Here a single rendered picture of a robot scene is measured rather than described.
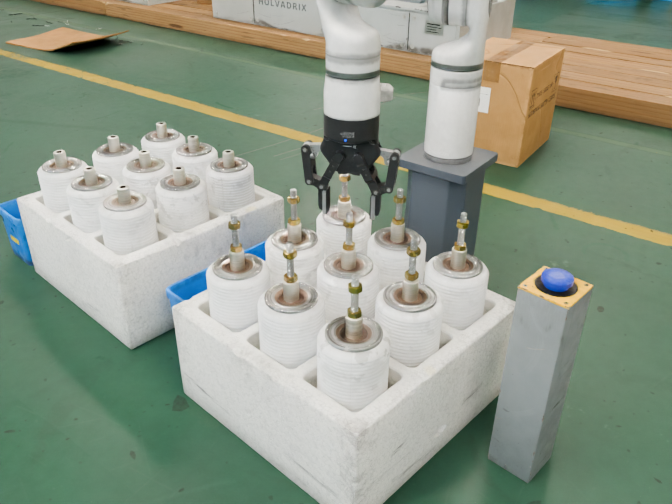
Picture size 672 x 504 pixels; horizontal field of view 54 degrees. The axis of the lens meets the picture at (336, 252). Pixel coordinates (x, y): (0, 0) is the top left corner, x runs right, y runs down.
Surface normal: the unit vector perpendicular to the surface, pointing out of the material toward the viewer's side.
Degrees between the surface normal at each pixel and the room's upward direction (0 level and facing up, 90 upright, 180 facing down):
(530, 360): 90
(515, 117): 90
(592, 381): 0
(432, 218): 90
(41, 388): 0
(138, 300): 90
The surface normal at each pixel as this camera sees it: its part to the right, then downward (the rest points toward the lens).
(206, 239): 0.72, 0.36
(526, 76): -0.57, 0.41
